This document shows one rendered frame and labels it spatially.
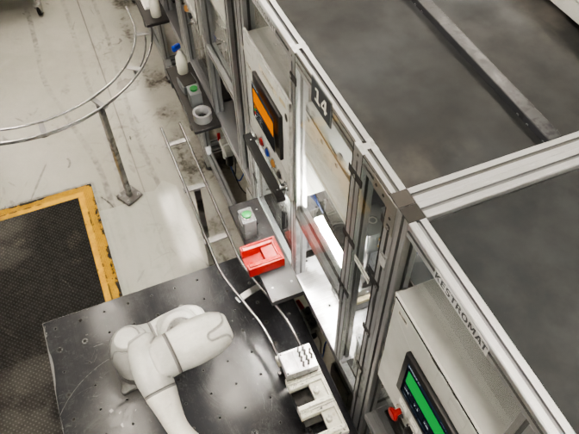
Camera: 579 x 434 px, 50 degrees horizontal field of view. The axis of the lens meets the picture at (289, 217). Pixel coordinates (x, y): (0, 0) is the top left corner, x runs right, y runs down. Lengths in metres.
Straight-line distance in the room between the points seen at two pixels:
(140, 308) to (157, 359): 0.96
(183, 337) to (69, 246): 2.19
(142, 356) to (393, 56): 1.12
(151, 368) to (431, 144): 1.02
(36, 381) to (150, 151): 1.71
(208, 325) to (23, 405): 1.82
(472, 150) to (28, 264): 3.01
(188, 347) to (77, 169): 2.69
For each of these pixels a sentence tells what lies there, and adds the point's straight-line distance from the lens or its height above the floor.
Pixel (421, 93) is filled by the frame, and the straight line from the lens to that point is 1.69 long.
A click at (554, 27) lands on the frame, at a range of 2.02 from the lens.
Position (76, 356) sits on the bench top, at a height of 0.68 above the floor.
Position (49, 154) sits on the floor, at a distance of 4.61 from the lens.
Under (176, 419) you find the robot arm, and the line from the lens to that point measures 1.94.
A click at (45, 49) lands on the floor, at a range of 5.53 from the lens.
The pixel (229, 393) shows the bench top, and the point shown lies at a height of 0.68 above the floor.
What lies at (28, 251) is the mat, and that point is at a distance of 4.09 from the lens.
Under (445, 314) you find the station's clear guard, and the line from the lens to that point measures 1.41.
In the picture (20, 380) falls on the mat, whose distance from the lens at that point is 3.66.
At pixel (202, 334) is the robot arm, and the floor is 1.41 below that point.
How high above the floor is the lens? 3.10
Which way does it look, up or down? 52 degrees down
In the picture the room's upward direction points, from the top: 1 degrees counter-clockwise
